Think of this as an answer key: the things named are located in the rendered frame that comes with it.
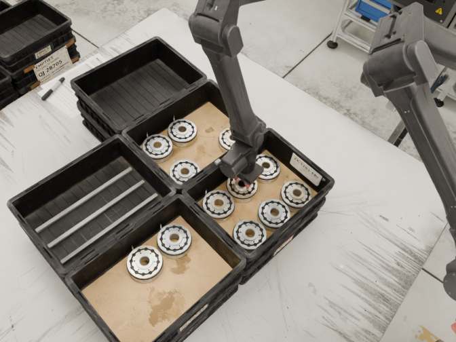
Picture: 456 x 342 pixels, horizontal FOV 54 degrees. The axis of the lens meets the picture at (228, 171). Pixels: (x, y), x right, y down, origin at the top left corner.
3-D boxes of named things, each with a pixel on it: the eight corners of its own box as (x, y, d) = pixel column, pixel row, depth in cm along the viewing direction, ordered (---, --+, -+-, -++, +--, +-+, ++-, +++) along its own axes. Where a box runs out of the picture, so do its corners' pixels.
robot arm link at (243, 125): (240, 18, 89) (199, 4, 94) (223, 37, 87) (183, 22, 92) (269, 138, 125) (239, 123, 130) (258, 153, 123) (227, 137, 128)
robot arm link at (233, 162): (264, 130, 122) (239, 119, 126) (238, 156, 116) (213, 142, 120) (264, 159, 131) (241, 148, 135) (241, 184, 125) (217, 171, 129)
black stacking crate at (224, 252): (179, 211, 143) (178, 193, 134) (243, 276, 133) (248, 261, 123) (72, 292, 126) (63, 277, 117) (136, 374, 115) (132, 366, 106)
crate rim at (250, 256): (267, 129, 153) (269, 125, 151) (335, 185, 142) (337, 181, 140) (179, 195, 135) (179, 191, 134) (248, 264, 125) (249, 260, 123)
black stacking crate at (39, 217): (123, 154, 154) (119, 134, 145) (178, 210, 143) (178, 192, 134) (17, 222, 137) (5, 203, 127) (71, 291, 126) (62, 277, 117)
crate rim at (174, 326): (179, 195, 135) (178, 191, 134) (248, 264, 125) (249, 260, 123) (64, 280, 118) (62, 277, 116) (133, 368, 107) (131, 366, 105)
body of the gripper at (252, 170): (251, 185, 135) (254, 171, 129) (225, 167, 138) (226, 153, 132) (264, 172, 138) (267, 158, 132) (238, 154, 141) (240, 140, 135)
